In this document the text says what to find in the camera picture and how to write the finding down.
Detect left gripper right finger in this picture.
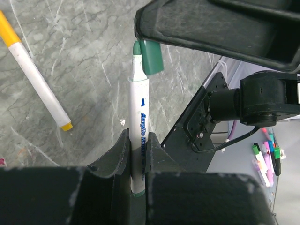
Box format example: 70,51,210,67
145,132,274,225

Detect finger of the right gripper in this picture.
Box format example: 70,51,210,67
134,0,300,73

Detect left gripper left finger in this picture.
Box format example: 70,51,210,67
0,130,130,225

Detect green white marker pen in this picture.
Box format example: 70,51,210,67
128,41,150,197

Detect green pen cap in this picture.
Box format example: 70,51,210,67
138,40,164,76

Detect yellow white marker pen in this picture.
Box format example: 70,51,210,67
0,13,73,131

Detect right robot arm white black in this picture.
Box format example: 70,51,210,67
135,0,300,127

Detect pile of coloured markers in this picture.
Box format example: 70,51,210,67
252,127,286,188

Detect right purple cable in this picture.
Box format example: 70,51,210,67
225,120,237,143

